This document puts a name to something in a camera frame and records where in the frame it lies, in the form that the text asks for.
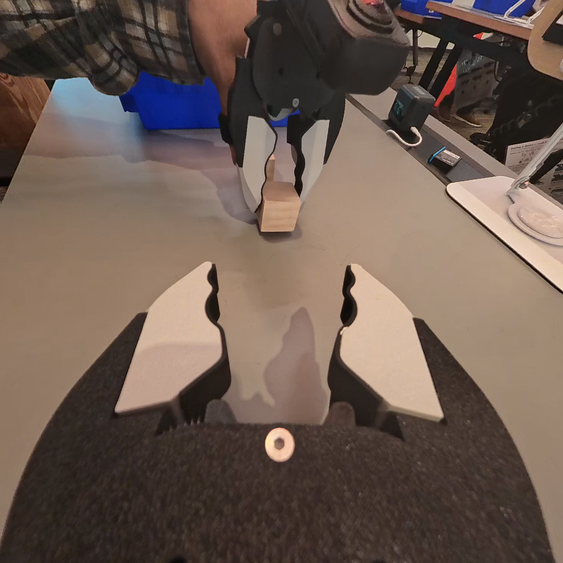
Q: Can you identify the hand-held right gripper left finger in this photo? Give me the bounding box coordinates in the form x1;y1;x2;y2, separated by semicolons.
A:
114;262;231;418

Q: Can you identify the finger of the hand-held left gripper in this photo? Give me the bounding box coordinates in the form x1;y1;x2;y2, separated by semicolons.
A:
238;115;278;215
288;119;330;202

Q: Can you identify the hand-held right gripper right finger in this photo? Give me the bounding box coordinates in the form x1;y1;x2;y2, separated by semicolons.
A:
329;264;445;421

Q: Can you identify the blue plastic bin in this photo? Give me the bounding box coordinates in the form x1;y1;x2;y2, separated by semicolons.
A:
120;72;301;131

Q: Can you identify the person's left forearm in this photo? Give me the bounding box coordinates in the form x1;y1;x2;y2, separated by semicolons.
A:
0;0;223;96

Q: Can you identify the person's left hand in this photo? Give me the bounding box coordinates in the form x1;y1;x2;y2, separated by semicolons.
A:
209;0;258;114

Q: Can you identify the black charging block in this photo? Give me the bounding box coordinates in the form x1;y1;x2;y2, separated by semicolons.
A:
388;84;436;132

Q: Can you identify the small blue bin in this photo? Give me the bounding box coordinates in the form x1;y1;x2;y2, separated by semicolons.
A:
398;0;442;19

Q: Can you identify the small black battery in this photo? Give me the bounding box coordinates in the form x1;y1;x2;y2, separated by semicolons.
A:
428;147;462;168

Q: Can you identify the orange traffic cone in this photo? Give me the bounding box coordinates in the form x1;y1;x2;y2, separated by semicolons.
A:
435;66;460;108

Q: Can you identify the patterned storage crate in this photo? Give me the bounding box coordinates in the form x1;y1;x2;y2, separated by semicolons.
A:
453;55;500;111

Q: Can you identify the wooden office table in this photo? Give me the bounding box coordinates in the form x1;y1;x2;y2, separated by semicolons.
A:
424;0;535;91

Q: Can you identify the printed paper leaflet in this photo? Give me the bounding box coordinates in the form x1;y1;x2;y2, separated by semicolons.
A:
505;136;563;191

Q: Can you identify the brown wooden cabinet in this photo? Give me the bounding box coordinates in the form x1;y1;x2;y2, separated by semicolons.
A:
0;72;51;150

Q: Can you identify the white charging cable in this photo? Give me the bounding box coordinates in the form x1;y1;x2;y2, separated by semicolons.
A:
386;127;423;148

